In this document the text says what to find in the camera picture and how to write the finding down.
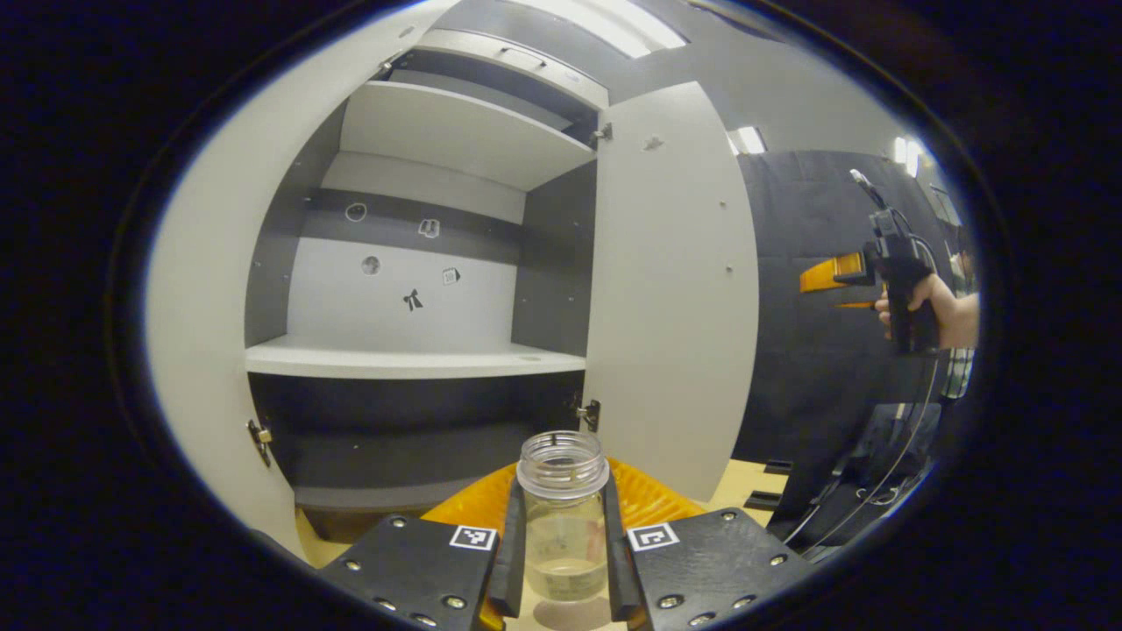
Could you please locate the white cabinet drawer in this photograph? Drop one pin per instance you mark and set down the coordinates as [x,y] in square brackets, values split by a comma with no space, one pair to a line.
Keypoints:
[517,66]

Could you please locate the clear glass bottle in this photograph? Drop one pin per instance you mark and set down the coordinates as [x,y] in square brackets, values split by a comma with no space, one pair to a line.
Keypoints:
[561,526]

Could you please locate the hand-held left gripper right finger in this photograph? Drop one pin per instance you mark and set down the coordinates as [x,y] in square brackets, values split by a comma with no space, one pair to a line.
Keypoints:
[621,561]

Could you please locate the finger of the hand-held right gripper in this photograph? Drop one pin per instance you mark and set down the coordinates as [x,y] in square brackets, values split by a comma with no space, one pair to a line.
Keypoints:
[857,305]
[828,273]

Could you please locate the grey white cabinet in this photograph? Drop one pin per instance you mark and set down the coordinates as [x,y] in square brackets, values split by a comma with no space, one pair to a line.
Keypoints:
[421,289]

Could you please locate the person's checked shirt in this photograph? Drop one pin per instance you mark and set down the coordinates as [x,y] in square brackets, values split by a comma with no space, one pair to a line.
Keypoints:
[960,372]

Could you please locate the white cabinet door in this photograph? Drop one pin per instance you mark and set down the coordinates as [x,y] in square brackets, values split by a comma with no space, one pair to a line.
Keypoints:
[206,307]
[675,289]

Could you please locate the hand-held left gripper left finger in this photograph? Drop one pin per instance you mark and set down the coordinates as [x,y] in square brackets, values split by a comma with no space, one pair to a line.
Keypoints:
[510,561]

